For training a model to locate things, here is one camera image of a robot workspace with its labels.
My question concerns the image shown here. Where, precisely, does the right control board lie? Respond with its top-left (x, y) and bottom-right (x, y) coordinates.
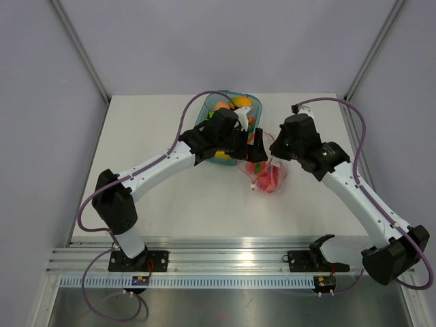
top-left (313, 275), bottom-right (337, 296)

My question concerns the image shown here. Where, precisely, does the pink peach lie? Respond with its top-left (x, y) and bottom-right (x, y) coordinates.
top-left (245, 161), bottom-right (266, 175)

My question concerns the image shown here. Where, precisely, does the white slotted cable duct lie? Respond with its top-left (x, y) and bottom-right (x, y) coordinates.
top-left (60, 275), bottom-right (314, 290)

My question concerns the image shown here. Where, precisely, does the clear zip top bag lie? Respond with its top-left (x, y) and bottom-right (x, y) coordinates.
top-left (236, 131), bottom-right (290, 196)

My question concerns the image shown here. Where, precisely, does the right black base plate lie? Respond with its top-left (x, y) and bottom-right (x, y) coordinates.
top-left (281, 250), bottom-right (350, 273)

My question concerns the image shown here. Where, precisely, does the red apple front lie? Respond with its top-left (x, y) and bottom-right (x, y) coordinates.
top-left (271, 165), bottom-right (287, 185)

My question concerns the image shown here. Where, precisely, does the orange yellow mango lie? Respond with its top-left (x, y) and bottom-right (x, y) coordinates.
top-left (229, 96), bottom-right (253, 108)

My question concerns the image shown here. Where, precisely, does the left control board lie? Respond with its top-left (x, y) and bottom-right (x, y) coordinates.
top-left (131, 275), bottom-right (150, 285)

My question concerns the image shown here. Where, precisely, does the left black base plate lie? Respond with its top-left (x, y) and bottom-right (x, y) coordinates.
top-left (108, 250), bottom-right (169, 273)

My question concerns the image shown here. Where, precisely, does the red apple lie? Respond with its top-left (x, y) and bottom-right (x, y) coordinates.
top-left (271, 165), bottom-right (287, 185)
top-left (256, 173), bottom-right (279, 194)

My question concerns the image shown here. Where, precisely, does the left aluminium frame post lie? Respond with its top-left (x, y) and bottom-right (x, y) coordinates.
top-left (48, 0), bottom-right (111, 108)

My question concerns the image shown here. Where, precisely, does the aluminium mounting rail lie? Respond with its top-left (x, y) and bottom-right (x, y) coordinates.
top-left (46, 236), bottom-right (415, 275)

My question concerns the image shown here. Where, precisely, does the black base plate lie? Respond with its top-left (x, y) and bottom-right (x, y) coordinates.
top-left (108, 250), bottom-right (169, 273)
top-left (281, 250), bottom-right (350, 273)

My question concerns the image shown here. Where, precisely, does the right aluminium frame post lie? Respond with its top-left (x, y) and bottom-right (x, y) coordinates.
top-left (343, 0), bottom-right (409, 102)

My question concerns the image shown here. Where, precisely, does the pale peach top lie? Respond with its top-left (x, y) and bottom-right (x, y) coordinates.
top-left (215, 101), bottom-right (230, 110)

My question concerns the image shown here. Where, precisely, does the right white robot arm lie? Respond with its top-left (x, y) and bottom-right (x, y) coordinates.
top-left (270, 114), bottom-right (430, 285)

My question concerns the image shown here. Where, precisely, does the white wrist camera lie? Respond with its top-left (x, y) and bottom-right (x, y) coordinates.
top-left (291, 105), bottom-right (315, 119)
top-left (234, 106), bottom-right (251, 131)

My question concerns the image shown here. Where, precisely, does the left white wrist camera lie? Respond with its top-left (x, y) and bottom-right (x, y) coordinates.
top-left (234, 106), bottom-right (251, 131)

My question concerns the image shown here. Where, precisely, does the teal plastic fruit basket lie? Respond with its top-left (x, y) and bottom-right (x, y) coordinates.
top-left (195, 90), bottom-right (262, 166)

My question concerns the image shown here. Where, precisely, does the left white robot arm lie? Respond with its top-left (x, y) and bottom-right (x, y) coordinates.
top-left (91, 109), bottom-right (268, 271)

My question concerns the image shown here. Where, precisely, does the control board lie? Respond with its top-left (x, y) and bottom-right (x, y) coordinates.
top-left (313, 275), bottom-right (337, 296)
top-left (131, 275), bottom-right (150, 285)

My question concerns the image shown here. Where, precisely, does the aluminium frame post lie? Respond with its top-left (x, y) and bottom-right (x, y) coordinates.
top-left (48, 0), bottom-right (111, 108)
top-left (343, 0), bottom-right (409, 102)

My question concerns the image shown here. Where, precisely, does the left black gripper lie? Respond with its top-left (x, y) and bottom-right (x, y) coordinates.
top-left (217, 125), bottom-right (267, 163)

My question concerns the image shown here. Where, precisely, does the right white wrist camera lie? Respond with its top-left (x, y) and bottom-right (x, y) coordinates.
top-left (291, 105), bottom-right (315, 119)

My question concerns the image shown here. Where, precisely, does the yellow lemon front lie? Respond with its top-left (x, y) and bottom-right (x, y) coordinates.
top-left (215, 151), bottom-right (231, 159)

